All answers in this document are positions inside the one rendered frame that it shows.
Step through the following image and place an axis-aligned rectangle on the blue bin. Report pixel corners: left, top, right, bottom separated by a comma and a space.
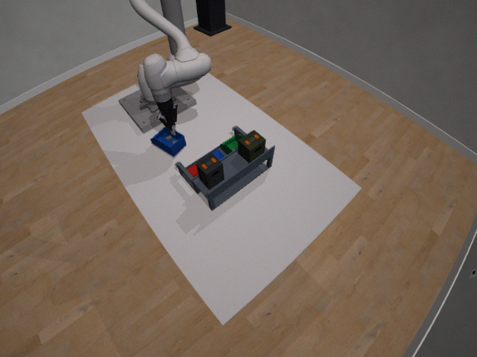
150, 127, 186, 157

